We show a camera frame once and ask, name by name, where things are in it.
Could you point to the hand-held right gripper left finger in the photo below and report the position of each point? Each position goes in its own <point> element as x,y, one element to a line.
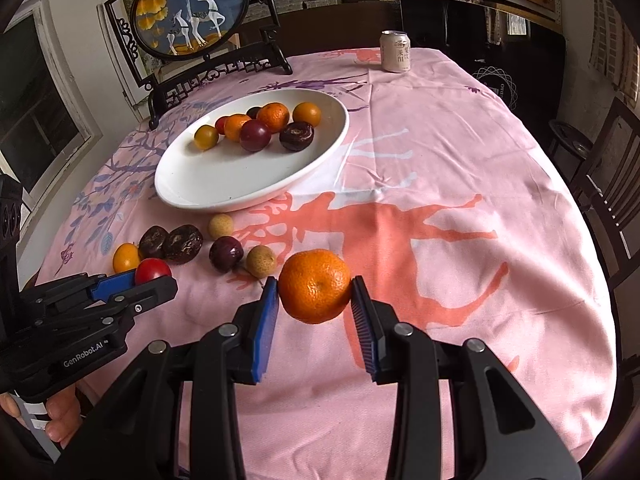
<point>267,320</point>

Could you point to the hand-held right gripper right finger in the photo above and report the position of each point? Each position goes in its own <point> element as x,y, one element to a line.
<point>365,330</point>

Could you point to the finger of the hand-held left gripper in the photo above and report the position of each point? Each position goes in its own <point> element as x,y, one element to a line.
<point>115,284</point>
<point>155,292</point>

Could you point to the red cherry tomato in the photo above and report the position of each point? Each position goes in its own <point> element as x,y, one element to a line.
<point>152,270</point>
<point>221,124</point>

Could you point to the orange mandarin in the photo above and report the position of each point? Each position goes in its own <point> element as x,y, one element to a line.
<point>314,286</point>
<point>273,116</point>
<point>236,126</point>

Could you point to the white oval plate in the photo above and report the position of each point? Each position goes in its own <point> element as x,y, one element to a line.
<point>225,180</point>

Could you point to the yellow cherry tomato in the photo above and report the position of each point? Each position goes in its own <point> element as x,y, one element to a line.
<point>125,258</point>
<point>205,137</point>

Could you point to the large purple plum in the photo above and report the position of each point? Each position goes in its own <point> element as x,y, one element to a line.
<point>255,135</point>

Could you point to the wrinkled dark passion fruit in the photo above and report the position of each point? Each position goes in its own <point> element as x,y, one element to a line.
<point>152,241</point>
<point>296,136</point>
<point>182,243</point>

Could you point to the small dark cherry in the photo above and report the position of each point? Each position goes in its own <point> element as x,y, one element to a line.
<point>252,111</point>

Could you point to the orange cherry tomato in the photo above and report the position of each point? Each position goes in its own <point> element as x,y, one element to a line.
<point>306,114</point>

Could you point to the person's left hand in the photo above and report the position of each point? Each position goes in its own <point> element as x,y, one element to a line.
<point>65,410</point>

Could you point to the tan longan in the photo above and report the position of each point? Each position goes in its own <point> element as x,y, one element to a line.
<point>260,260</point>
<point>220,225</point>

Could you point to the dark red plum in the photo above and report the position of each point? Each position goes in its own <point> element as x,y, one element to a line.
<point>226,254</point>

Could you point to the pink printed tablecloth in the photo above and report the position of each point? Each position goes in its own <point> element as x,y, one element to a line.
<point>475,320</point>

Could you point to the white framed window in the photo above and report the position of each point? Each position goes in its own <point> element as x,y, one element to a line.
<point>35,110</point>

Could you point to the dark wooden chair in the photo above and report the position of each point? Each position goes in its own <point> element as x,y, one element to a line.
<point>615,210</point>

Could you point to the white drink can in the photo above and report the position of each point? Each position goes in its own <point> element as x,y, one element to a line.
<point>396,52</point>

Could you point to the round deer painting table screen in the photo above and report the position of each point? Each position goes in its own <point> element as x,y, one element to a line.
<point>195,10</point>

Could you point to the black flat panel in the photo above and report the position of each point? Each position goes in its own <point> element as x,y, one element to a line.
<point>440,25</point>

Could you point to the bright window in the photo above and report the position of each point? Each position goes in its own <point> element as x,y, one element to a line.
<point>635,75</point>

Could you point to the bamboo blind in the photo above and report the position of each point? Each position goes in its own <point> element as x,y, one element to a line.
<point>612,45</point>

